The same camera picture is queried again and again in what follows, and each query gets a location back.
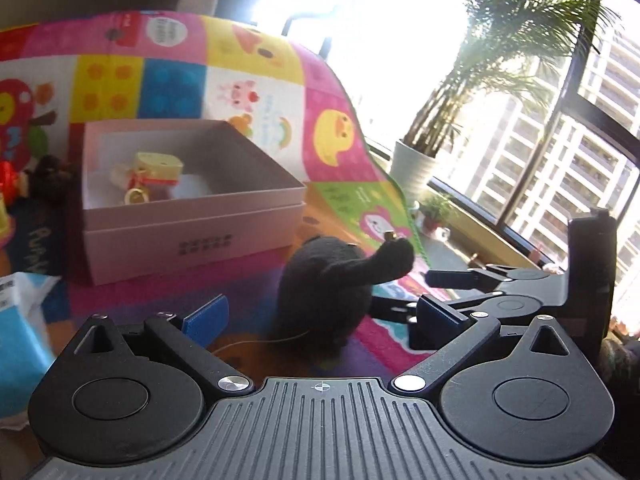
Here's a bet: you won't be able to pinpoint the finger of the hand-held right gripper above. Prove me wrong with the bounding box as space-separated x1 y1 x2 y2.
370 294 421 326
425 265 511 291

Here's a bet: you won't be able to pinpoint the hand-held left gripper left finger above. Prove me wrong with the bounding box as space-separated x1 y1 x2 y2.
74 294 256 396

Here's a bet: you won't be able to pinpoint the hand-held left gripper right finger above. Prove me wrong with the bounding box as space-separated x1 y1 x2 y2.
391 294 577 396

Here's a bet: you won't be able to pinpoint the black plush toy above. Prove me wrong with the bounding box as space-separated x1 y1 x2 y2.
277 235 416 362

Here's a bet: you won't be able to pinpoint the pink cardboard box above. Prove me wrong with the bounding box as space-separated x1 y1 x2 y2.
80 119 307 287

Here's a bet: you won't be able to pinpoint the blue white tissue pack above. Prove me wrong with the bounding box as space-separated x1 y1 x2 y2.
0 271 59 429

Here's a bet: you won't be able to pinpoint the wooden window sill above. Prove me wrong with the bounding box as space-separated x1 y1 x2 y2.
365 140 541 271

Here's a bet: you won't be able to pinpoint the small potted plant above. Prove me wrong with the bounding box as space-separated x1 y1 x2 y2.
417 192 459 234

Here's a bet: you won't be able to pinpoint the apartment buildings outside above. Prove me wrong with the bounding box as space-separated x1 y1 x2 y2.
450 25 640 321

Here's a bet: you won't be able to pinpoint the potted palm white pot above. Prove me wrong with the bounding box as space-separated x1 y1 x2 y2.
389 0 622 206

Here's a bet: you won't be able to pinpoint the colourful cartoon play mat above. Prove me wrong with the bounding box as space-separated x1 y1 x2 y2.
0 10 434 391

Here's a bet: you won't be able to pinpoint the dark brown fuzzy toy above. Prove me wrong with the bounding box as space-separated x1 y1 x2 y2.
22 154 76 204

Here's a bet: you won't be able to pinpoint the red plastic toy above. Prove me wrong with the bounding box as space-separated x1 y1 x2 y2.
0 159 22 196

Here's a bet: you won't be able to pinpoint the black window frame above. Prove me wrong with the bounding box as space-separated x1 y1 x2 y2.
280 0 640 281

